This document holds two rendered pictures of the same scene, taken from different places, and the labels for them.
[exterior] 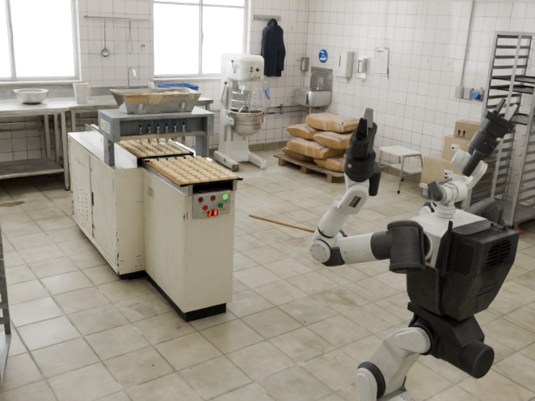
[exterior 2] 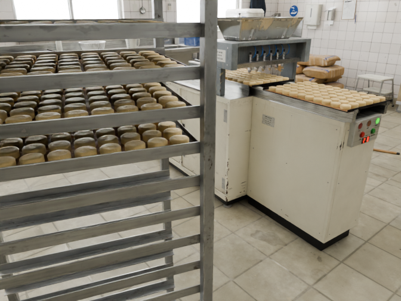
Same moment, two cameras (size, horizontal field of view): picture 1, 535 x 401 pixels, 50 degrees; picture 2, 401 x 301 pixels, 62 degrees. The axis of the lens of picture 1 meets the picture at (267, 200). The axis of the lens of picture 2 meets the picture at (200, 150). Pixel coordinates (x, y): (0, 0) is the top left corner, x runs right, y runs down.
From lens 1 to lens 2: 2.03 m
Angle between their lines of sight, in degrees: 5
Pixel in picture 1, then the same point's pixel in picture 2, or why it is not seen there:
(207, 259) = (349, 188)
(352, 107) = (320, 48)
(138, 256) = (243, 183)
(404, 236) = not seen: outside the picture
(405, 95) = (371, 34)
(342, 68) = (313, 18)
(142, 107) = (253, 33)
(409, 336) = not seen: outside the picture
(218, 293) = (349, 219)
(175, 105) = (279, 31)
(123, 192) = (236, 122)
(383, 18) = not seen: outside the picture
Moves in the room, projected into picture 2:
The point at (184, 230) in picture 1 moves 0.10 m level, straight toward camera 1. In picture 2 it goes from (338, 160) to (349, 168)
